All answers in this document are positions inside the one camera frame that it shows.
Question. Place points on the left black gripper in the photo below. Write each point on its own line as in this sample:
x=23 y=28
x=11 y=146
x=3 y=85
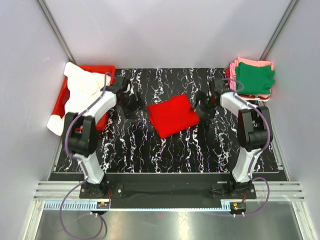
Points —
x=135 y=108

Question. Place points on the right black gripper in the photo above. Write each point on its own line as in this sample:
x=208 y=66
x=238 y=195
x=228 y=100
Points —
x=208 y=113

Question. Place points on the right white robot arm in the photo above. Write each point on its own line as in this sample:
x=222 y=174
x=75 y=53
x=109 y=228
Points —
x=254 y=135

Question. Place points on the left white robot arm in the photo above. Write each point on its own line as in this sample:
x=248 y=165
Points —
x=81 y=135

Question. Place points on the red plastic bin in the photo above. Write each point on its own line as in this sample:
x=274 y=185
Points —
x=60 y=100

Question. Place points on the pink folded t-shirt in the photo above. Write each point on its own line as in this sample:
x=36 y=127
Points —
x=257 y=63

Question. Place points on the green folded t-shirt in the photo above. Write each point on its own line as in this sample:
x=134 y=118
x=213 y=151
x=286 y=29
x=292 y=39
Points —
x=255 y=80

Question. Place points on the white t-shirt in bin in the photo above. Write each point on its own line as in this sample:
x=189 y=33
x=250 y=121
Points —
x=80 y=87

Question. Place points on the white folded t-shirt bottom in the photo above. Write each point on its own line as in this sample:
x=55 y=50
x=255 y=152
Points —
x=259 y=98

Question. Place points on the slotted cable duct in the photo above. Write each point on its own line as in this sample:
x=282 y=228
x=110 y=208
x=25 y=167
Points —
x=97 y=206

